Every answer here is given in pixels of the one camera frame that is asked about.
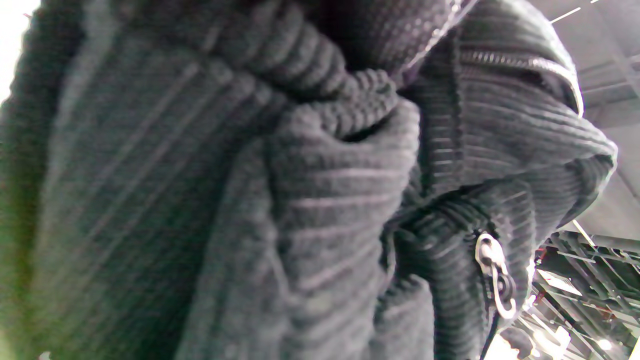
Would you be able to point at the black backpack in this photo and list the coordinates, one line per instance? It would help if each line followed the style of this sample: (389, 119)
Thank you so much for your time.
(200, 200)

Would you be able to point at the person's left hand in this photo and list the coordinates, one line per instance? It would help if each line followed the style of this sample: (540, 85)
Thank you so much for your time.
(395, 30)

